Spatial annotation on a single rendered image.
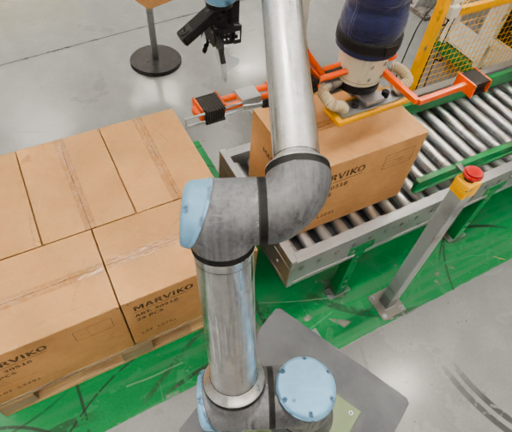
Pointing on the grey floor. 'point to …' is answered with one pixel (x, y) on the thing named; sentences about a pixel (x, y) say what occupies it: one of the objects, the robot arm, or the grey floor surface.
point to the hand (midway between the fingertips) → (213, 68)
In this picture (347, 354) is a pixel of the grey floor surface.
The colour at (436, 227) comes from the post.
